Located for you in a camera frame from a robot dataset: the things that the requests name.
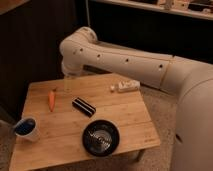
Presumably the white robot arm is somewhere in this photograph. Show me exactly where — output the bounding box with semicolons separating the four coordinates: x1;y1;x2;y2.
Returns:
60;27;213;171

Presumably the orange carrot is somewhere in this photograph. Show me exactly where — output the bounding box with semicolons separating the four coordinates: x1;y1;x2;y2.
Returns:
48;88;57;112

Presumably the black striped box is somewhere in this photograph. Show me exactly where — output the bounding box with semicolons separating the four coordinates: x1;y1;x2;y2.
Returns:
72;98;96;117

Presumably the wooden table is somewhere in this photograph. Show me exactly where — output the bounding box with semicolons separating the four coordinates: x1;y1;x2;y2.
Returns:
9;74;160;171

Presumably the white bottle lying down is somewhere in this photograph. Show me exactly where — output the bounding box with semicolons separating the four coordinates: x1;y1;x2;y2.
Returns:
110;80;140;93

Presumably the white cup blue inside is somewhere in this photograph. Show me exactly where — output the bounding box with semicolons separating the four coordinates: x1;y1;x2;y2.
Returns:
13;118;39;142

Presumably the black bowl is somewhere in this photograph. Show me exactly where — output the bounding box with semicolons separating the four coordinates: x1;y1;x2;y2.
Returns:
82;120;120;157

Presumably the vertical metal pole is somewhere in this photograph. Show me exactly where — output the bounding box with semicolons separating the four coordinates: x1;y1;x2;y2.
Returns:
85;0;91;27

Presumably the wooden shelf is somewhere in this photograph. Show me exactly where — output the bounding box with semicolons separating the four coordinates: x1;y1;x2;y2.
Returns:
94;0;213;21

